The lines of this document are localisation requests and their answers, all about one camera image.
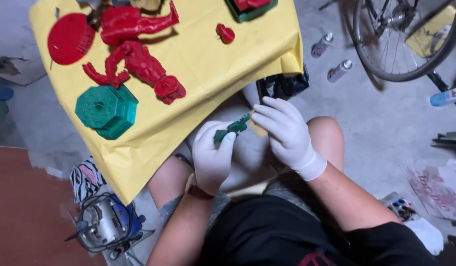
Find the person's right hand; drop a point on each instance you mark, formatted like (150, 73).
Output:
(287, 136)

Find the person's left hand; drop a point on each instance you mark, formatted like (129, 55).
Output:
(209, 162)

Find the person's right fingers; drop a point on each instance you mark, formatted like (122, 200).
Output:
(268, 112)

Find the tan sandpaper piece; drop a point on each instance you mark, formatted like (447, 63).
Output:
(258, 128)

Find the small green printed part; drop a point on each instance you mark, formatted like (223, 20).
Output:
(231, 128)

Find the black plastic bag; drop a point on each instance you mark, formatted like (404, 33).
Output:
(283, 85)

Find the yellow paper sheet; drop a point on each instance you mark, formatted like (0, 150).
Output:
(198, 74)

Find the purple spray bottle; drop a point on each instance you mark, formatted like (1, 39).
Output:
(339, 70)
(322, 45)

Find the small red printed piece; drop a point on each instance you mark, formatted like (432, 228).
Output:
(225, 33)

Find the person's grey shorts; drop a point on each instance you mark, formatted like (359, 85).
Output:
(220, 205)

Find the green base with red part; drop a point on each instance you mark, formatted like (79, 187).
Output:
(252, 8)

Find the red printed figure body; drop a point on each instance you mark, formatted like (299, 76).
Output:
(143, 66)

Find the person's black shirt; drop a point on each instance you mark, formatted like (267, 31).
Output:
(316, 240)

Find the bicycle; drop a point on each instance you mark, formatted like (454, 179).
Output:
(405, 40)

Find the green octagonal printed base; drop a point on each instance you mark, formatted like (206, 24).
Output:
(106, 111)

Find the paint palette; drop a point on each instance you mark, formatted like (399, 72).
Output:
(399, 208)

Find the red printed figure torso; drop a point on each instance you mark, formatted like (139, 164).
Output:
(131, 23)

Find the blue white bottle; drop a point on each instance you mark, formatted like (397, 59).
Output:
(447, 96)

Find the zebra striped cloth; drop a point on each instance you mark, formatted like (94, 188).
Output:
(86, 179)

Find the white cloth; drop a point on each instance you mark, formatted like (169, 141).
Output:
(427, 234)

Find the red printed round disc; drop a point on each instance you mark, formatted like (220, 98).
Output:
(69, 38)

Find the brown board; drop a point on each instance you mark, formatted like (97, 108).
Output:
(32, 210)

